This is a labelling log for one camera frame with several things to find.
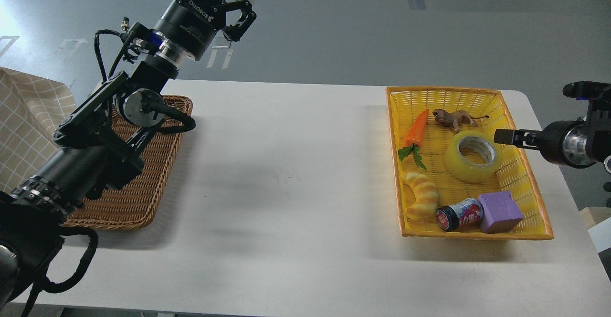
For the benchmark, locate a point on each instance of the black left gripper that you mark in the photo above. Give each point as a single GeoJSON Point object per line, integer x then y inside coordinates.
{"type": "Point", "coordinates": [192, 24]}

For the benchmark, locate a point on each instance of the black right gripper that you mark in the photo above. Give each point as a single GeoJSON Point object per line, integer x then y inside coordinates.
{"type": "Point", "coordinates": [549, 141]}

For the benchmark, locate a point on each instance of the yellow tape roll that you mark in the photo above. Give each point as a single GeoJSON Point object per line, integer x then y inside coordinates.
{"type": "Point", "coordinates": [472, 157]}

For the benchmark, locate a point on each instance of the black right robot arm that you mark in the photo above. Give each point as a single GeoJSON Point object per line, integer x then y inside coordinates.
{"type": "Point", "coordinates": [579, 143]}

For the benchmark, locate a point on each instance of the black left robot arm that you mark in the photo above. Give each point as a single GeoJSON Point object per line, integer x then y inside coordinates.
{"type": "Point", "coordinates": [37, 251]}

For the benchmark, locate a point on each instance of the yellow plastic basket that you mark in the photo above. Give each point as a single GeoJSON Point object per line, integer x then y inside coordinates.
{"type": "Point", "coordinates": [514, 173]}

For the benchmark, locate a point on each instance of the purple foam block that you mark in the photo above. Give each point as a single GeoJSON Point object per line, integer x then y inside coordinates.
{"type": "Point", "coordinates": [500, 212]}

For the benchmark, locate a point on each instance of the small red blue can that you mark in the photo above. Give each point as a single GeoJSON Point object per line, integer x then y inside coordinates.
{"type": "Point", "coordinates": [455, 216]}

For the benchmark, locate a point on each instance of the orange toy carrot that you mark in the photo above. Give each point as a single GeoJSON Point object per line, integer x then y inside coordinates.
{"type": "Point", "coordinates": [414, 140]}

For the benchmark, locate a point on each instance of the yellow toy croissant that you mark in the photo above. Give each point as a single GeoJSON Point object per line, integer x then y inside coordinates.
{"type": "Point", "coordinates": [426, 196]}

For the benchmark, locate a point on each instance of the beige checkered cloth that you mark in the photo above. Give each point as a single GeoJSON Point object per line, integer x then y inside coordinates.
{"type": "Point", "coordinates": [31, 108]}

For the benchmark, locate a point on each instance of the brown wicker basket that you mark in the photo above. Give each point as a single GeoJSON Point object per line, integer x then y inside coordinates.
{"type": "Point", "coordinates": [143, 178]}

